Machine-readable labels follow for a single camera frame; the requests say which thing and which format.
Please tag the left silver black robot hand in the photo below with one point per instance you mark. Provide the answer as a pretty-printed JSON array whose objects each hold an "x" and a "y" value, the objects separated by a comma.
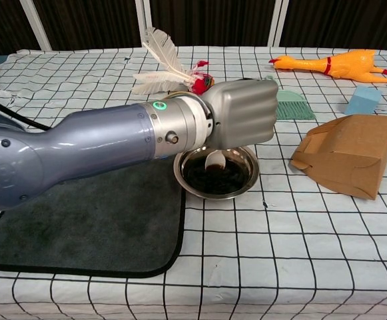
[{"x": 246, "y": 113}]

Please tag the white plastic spoon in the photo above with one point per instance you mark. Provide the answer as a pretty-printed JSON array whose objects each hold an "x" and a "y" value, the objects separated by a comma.
[{"x": 214, "y": 160}]

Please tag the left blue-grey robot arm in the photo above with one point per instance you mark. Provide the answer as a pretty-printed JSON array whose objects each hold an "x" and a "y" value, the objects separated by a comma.
[{"x": 80, "y": 140}]

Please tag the green mini hand broom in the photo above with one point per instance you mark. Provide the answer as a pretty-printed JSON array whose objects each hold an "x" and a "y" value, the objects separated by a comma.
[{"x": 296, "y": 110}]

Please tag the steel bowl with dark liquid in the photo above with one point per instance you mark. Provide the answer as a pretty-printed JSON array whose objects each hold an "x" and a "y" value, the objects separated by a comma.
[{"x": 220, "y": 183}]

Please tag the black microfibre mat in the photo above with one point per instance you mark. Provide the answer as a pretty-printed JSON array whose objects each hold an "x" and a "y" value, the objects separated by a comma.
[{"x": 96, "y": 226}]

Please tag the white feather red ball toy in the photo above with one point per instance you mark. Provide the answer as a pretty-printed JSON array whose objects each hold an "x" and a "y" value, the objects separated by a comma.
[{"x": 166, "y": 50}]

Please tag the yellow rubber chicken toy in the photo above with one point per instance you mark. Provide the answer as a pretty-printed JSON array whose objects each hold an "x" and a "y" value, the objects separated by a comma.
[{"x": 349, "y": 65}]

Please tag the brown cardboard box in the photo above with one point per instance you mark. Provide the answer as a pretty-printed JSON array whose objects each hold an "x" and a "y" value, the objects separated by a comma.
[{"x": 353, "y": 156}]

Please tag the light blue foam cube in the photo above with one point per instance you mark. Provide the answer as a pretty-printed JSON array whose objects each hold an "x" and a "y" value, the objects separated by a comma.
[{"x": 363, "y": 100}]

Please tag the white black checked tablecloth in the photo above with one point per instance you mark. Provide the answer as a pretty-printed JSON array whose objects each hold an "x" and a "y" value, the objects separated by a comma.
[{"x": 279, "y": 250}]

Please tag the dark folding screen white frame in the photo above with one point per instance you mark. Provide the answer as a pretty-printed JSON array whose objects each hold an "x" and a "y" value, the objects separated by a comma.
[{"x": 213, "y": 20}]

